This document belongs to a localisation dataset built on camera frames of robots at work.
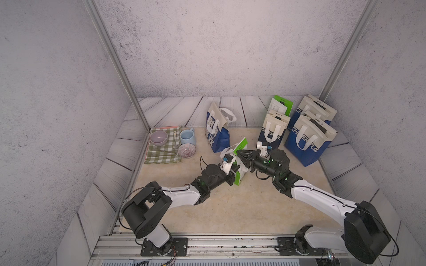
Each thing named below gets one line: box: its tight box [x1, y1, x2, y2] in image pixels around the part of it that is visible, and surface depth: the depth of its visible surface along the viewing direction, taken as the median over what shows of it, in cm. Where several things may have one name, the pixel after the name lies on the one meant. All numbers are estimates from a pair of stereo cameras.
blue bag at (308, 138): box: [284, 114, 338, 167], surface depth 92 cm
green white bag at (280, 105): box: [268, 95, 294, 117], surface depth 101 cm
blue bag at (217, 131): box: [205, 101, 231, 153], surface depth 102 cm
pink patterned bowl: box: [177, 142, 197, 159], surface depth 107 cm
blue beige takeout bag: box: [287, 94, 338, 131], surface depth 98 cm
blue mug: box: [179, 127, 197, 145], surface depth 110 cm
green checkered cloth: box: [144, 125, 182, 165], surface depth 110 cm
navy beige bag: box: [256, 109, 291, 151], surface depth 93 cm
